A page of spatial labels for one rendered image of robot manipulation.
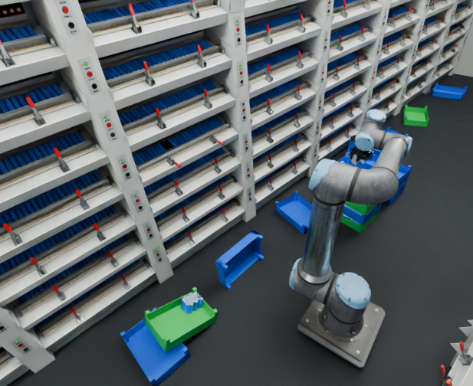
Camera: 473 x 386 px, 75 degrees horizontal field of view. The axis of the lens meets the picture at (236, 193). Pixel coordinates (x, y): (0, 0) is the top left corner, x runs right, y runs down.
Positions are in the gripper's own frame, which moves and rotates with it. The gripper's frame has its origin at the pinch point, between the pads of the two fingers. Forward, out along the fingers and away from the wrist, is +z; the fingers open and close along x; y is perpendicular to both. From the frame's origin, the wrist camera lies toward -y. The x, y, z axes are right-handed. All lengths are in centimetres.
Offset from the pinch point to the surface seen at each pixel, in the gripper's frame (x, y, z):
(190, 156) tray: -92, -4, -23
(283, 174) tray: -29, -33, 43
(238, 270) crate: -78, 36, 39
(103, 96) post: -119, 2, -68
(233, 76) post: -65, -28, -48
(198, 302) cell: -102, 52, 29
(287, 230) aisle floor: -39, 12, 45
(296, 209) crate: -27, -5, 49
